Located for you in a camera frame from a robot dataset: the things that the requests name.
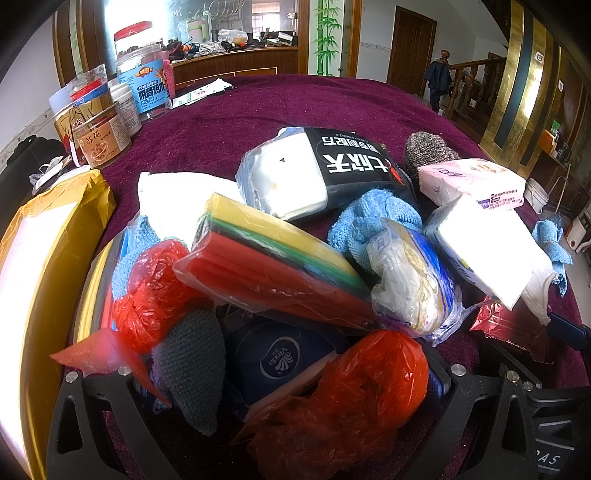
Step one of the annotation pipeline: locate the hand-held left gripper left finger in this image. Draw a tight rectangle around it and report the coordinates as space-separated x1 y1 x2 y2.
46 367 182 480

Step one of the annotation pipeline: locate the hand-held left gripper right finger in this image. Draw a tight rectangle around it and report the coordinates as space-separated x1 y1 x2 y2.
392 360 544 480

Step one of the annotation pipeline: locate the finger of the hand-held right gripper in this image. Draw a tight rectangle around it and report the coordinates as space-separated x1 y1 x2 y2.
547 311 591 354

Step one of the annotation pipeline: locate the white cloth pouch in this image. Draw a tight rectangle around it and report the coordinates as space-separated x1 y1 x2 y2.
522 258 561 326

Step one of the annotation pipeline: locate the red plastic bag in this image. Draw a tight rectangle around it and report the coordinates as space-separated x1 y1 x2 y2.
50 328 172 408
240 329 430 480
112 239 208 356

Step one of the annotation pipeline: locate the white and blue tissue pack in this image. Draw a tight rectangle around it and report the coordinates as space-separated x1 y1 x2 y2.
422 194 555 311

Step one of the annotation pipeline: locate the grey blue knitted cloth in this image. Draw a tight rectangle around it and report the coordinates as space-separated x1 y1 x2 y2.
151 305 228 437

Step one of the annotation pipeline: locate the light blue cloth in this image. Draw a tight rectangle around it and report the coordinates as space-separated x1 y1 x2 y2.
111 216 162 301

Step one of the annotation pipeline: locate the pink tissue pack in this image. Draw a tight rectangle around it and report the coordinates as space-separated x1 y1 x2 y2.
418 158 527 212

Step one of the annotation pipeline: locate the dark blue tissue pack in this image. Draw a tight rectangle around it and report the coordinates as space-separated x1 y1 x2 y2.
225 318 352 418

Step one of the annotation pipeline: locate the light blue fluffy towel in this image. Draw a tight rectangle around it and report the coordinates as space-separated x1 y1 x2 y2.
327 188 424 271

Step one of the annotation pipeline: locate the grey brown knitted hat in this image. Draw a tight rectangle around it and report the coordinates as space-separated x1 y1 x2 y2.
404 131 460 185

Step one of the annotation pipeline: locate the multicolour sponge pack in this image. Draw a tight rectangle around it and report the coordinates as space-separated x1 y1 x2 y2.
173 191 377 330

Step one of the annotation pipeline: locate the black and white packet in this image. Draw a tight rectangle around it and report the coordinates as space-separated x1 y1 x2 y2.
235 126 419 222

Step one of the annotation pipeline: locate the red foil packet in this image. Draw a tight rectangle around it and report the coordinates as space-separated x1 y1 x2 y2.
470 295 557 363

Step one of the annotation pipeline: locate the rolled blue towel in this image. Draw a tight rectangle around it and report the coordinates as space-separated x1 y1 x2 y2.
531 218 574 297

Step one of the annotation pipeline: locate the white plastic object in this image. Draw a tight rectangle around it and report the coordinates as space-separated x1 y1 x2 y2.
566 217 591 252

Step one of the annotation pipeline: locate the white bucket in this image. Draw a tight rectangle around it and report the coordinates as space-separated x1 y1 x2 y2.
524 178 551 214

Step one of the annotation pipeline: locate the white plastic bag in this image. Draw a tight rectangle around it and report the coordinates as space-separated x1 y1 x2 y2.
137 172 247 245

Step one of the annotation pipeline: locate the clear plastic wrap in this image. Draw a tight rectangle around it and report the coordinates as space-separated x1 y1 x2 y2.
30 157 88 190

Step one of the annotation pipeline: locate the gold and black pillar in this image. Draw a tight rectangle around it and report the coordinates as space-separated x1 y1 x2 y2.
480 0 561 167

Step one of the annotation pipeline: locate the black bag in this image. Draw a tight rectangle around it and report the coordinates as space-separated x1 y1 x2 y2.
0 136 70 195

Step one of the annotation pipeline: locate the wooden stair railing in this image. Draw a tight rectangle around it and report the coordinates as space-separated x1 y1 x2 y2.
438 48 509 125

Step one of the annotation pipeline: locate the brown label jar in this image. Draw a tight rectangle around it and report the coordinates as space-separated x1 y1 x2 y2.
71 104 133 169

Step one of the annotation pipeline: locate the dark jacket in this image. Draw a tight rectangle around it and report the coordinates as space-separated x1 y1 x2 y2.
424 59 455 112

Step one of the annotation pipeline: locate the gold tin can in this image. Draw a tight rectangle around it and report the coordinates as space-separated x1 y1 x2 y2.
53 104 81 155

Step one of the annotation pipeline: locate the white plastic jar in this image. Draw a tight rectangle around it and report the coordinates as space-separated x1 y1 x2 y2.
108 83 144 138

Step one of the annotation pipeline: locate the white plastic tub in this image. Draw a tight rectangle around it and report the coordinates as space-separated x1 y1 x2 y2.
48 85 75 116

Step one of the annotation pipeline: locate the wooden door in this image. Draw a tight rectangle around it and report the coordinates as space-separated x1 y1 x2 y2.
387 6 438 97

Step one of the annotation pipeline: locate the jar with red blue lid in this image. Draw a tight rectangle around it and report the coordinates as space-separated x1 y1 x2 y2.
69 65 109 121

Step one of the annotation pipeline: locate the clear jar with red lid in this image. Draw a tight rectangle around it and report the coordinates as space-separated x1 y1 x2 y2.
113 25 174 124

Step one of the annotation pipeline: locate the white flat paper box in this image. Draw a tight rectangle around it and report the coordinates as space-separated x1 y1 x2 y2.
173 78 233 109

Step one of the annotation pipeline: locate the bamboo print glass panel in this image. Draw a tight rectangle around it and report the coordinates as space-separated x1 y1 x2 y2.
308 0 363 78

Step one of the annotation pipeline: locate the wooden cabinet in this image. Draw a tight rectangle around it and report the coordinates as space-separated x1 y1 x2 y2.
171 46 301 88

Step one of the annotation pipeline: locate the wall mirror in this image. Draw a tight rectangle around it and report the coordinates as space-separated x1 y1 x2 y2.
104 0 300 56

